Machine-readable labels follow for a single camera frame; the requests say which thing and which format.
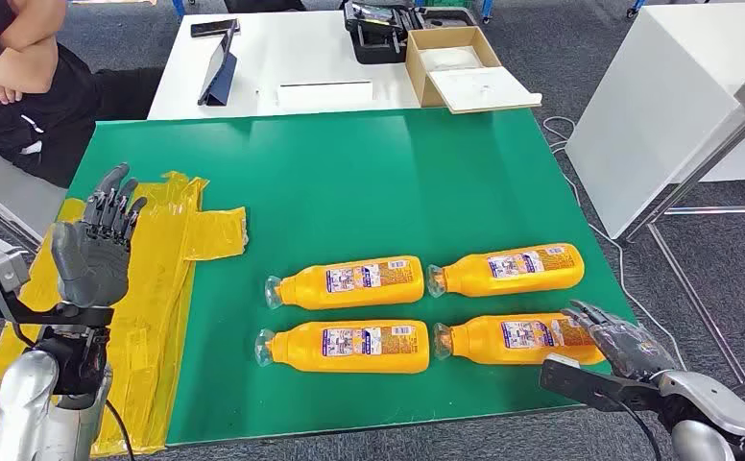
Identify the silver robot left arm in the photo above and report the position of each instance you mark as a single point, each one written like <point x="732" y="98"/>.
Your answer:
<point x="26" y="394"/>

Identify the large white table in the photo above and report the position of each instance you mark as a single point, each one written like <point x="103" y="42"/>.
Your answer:
<point x="665" y="95"/>

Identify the black tool case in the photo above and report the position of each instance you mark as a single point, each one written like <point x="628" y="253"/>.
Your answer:
<point x="372" y="48"/>

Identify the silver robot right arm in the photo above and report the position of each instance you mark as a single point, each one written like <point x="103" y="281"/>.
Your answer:
<point x="716" y="401"/>

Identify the black smartphone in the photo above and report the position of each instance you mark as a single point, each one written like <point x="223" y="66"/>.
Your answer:
<point x="210" y="27"/>

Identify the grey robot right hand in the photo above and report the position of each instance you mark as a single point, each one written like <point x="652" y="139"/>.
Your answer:
<point x="633" y="350"/>

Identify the person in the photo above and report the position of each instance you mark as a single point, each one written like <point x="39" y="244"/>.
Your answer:
<point x="61" y="127"/>

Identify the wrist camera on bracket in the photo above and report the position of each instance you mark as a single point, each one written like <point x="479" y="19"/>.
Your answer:
<point x="589" y="385"/>
<point x="0" y="267"/>

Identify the white foam insert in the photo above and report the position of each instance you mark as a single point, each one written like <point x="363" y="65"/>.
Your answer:
<point x="452" y="58"/>

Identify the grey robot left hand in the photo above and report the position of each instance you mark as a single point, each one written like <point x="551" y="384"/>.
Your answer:
<point x="92" y="267"/>

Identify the person's left hand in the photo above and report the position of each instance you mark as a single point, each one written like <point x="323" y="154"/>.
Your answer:
<point x="0" y="92"/>

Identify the orange plastic bottle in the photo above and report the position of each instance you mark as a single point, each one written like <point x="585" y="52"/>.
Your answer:
<point x="487" y="343"/>
<point x="474" y="280"/>
<point x="309" y="293"/>
<point x="296" y="350"/>

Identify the yellow plastic sheet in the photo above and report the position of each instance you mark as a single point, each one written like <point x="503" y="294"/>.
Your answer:
<point x="162" y="286"/>

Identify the green plastic crate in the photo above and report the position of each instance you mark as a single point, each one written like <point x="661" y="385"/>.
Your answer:
<point x="449" y="3"/>

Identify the grey side table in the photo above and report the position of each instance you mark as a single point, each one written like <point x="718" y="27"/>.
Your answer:
<point x="3" y="184"/>

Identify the person's right forearm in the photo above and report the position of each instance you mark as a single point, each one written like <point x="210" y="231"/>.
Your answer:
<point x="26" y="67"/>

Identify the tablet in dark folio case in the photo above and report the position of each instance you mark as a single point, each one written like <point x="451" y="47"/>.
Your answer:
<point x="220" y="76"/>

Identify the person's left forearm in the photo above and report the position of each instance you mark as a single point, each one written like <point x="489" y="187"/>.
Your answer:
<point x="35" y="25"/>

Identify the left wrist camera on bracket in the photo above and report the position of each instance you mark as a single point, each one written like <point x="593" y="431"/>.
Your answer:
<point x="0" y="267"/>

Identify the brown cardboard box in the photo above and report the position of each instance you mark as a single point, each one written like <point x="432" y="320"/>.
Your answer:
<point x="418" y="76"/>

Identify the white box lid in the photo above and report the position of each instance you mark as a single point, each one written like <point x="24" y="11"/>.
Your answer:
<point x="480" y="89"/>

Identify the black chair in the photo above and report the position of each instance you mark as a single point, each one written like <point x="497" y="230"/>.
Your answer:
<point x="264" y="5"/>

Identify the green table mat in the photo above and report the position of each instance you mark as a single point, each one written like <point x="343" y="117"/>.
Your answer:
<point x="347" y="191"/>

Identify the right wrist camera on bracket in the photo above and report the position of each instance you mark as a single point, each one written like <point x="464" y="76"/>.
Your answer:
<point x="589" y="385"/>

